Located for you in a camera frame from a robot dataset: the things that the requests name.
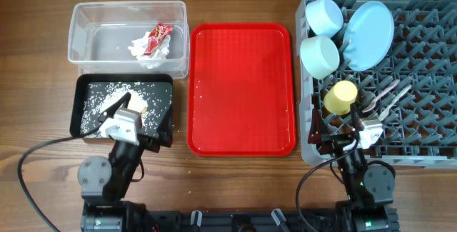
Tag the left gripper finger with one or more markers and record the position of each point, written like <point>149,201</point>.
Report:
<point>110,111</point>
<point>164,129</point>

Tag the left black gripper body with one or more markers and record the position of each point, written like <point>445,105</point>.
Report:
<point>148,142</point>

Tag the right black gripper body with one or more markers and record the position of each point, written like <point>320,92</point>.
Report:
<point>335,143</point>

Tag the rice and food scraps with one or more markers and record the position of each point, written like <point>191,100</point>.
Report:
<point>151,99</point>

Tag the yellow plastic cup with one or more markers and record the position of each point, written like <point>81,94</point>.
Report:
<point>339,99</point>

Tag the white napkin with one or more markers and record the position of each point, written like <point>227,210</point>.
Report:
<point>157,56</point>

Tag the white plastic fork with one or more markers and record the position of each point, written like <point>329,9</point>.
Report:
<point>372,105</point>

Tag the white plastic spoon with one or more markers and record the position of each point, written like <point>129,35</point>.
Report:
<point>385,112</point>

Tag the red snack wrapper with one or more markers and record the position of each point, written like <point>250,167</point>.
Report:
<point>156,36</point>

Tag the mint green bowl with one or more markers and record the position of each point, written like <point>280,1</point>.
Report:
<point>319,56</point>

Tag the light blue plate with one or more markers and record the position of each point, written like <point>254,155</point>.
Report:
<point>369,35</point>

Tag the blue bowl with rice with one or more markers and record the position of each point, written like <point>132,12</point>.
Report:
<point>324,17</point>

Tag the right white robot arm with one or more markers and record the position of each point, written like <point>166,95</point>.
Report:
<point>369,185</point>

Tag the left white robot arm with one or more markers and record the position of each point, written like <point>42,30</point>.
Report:
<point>105,181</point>

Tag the black waste tray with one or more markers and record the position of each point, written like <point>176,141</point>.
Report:
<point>84,80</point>

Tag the clear plastic waste bin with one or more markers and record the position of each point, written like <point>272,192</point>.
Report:
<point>100,33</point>

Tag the grey dishwasher rack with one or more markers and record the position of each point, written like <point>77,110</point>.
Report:
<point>420,129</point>

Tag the red serving tray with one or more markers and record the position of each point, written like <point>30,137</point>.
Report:
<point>241,99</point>

